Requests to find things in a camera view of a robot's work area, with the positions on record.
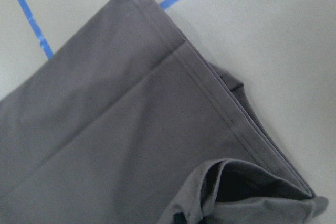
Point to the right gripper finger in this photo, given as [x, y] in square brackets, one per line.
[179, 218]

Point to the brown t-shirt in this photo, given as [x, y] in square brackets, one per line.
[128, 123]

